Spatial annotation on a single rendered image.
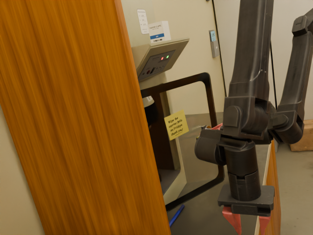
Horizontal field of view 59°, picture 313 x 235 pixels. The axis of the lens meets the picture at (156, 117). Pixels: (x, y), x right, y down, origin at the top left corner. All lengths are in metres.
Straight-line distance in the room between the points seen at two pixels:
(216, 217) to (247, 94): 0.54
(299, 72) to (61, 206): 0.84
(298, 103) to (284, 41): 2.94
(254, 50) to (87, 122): 0.45
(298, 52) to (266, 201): 0.55
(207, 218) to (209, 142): 0.43
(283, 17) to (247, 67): 3.21
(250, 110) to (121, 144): 0.35
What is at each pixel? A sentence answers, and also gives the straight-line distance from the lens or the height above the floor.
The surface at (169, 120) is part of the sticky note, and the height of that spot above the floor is 1.28.
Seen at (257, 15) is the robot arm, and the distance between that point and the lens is 0.57.
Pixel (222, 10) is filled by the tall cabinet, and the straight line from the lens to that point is 3.83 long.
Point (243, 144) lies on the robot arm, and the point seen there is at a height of 1.30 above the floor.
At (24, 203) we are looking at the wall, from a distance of 1.10.
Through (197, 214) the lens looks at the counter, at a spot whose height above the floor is 0.94.
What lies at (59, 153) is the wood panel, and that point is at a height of 1.25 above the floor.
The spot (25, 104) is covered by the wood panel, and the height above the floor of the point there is 1.41.
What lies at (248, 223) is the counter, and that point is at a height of 0.94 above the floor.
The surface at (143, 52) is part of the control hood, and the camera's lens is 0.72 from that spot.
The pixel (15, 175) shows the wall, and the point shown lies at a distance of 1.06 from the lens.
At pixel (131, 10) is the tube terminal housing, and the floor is 1.62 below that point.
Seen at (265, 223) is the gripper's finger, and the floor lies 1.14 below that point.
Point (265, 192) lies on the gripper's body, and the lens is 0.59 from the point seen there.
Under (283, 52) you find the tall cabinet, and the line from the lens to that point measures 3.76.
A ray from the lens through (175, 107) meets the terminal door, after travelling 0.86.
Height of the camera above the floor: 1.50
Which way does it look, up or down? 14 degrees down
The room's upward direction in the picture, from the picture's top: 12 degrees counter-clockwise
